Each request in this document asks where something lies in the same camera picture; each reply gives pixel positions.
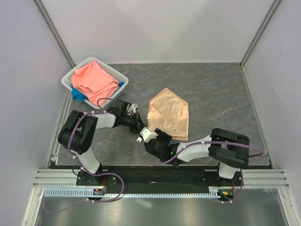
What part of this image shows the pink cloth in basket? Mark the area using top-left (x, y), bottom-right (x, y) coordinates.
top-left (71, 61), bottom-right (119, 105)

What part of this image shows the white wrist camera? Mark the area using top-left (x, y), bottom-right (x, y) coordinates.
top-left (129, 104), bottom-right (139, 114)
top-left (136, 127), bottom-right (158, 143)

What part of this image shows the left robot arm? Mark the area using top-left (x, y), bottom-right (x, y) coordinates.
top-left (57, 98), bottom-right (145, 185)

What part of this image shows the white plastic basket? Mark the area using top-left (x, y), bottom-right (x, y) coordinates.
top-left (61, 57), bottom-right (129, 109)

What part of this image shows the peach satin napkin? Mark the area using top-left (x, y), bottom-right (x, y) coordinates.
top-left (147, 88), bottom-right (189, 141)

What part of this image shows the white slotted cable duct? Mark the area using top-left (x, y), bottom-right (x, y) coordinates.
top-left (44, 187), bottom-right (221, 198)

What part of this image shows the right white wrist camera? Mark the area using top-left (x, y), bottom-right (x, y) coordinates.
top-left (136, 127), bottom-right (158, 143)

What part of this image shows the left aluminium frame post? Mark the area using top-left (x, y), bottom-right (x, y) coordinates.
top-left (33, 0), bottom-right (75, 68)

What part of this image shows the right aluminium frame post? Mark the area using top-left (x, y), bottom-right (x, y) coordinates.
top-left (239, 0), bottom-right (282, 69)

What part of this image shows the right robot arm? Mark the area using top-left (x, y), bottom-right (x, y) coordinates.
top-left (137, 128), bottom-right (249, 186)

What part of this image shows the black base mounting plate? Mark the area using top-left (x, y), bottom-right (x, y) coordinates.
top-left (76, 165), bottom-right (241, 194)

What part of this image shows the aluminium frame post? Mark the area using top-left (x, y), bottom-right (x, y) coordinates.
top-left (33, 0), bottom-right (75, 68)
top-left (239, 0), bottom-right (282, 69)

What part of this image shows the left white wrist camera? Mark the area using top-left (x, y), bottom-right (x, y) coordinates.
top-left (129, 104), bottom-right (139, 114)

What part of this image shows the blue cloth in basket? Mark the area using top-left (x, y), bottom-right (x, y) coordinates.
top-left (71, 82), bottom-right (125, 101)

